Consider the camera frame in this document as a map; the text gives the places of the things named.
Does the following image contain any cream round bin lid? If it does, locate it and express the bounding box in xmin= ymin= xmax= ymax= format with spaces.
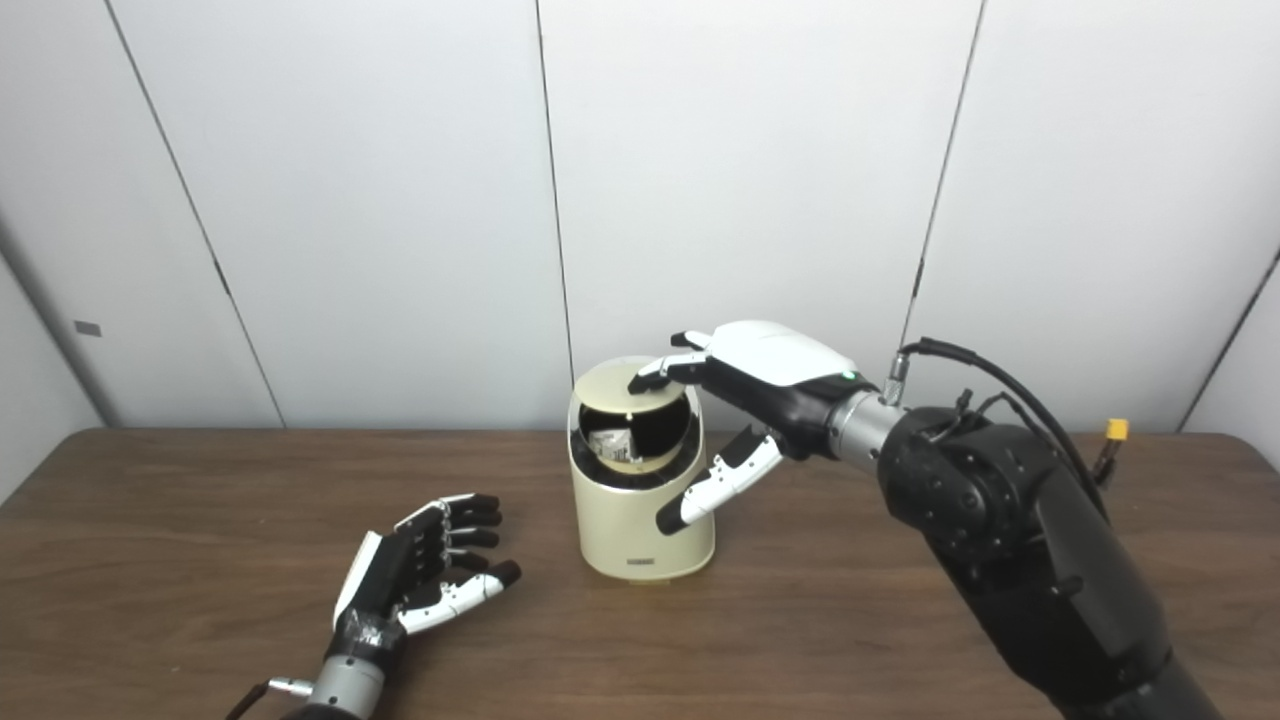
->
xmin=573 ymin=360 xmax=691 ymax=473

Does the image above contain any white green milk carton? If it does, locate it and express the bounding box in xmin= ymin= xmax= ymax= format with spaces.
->
xmin=588 ymin=428 xmax=641 ymax=467

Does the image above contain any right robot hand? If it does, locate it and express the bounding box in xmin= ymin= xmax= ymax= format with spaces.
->
xmin=627 ymin=320 xmax=881 ymax=536

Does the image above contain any cream-colored trash bin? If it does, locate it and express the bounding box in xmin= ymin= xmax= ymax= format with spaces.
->
xmin=567 ymin=357 xmax=717 ymax=583

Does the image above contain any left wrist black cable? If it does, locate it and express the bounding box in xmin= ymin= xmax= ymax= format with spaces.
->
xmin=225 ymin=677 xmax=317 ymax=720

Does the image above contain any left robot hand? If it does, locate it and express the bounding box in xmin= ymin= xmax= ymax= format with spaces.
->
xmin=330 ymin=492 xmax=523 ymax=661

